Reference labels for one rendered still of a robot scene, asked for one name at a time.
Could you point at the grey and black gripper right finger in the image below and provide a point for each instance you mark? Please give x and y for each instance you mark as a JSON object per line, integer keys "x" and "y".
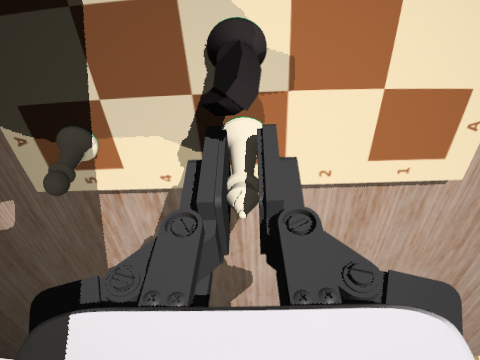
{"x": 319, "y": 269}

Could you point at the wooden chessboard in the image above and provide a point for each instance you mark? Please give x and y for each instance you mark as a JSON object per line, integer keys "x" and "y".
{"x": 360, "y": 90}

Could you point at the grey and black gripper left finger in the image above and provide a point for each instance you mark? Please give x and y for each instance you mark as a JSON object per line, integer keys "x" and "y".
{"x": 191, "y": 243}

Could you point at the white bishop chess piece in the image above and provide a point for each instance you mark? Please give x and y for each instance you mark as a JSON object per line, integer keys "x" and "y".
{"x": 242, "y": 144}

